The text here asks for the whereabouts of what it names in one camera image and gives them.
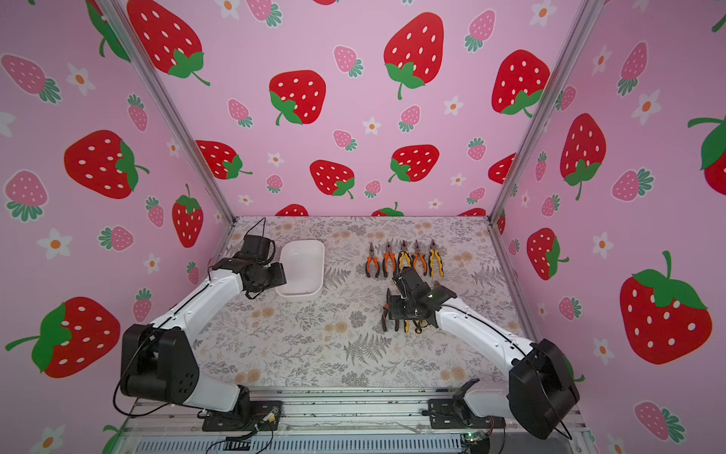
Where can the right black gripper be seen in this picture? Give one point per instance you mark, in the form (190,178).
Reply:
(398,307)

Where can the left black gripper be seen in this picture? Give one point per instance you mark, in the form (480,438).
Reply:
(280,276)

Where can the black orange-band small pliers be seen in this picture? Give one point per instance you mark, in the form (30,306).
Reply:
(384,318)

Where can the orange black long-nose pliers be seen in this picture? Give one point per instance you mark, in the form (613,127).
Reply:
(419,259)

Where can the white plastic storage box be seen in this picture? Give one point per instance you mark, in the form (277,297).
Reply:
(303,263)

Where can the orange black pliers large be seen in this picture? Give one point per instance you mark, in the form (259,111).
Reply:
(389,260)

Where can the orange handled pliers small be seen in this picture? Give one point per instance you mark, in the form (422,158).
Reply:
(372,266)

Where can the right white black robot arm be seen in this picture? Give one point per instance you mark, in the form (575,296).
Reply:
(540,388)

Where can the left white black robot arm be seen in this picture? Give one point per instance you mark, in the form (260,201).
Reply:
(158,362)

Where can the yellow black pliers large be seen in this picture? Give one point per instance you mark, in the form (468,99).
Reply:
(404,259)

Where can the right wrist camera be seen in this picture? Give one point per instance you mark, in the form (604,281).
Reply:
(410,284)

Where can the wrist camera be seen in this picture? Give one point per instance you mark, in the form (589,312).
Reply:
(410,284)
(258,249)

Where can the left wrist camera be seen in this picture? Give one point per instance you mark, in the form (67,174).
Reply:
(258,249)

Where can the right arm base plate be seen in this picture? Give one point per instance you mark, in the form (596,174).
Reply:
(454,414)

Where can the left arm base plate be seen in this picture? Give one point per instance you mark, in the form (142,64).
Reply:
(260,415)

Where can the aluminium rail frame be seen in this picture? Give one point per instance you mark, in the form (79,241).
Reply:
(356,420)

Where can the left aluminium corner post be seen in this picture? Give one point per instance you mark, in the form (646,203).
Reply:
(115,12)

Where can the aluminium corner post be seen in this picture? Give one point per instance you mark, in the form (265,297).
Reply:
(578,35)
(115,12)

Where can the right aluminium corner post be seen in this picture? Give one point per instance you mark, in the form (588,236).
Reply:
(578,35)

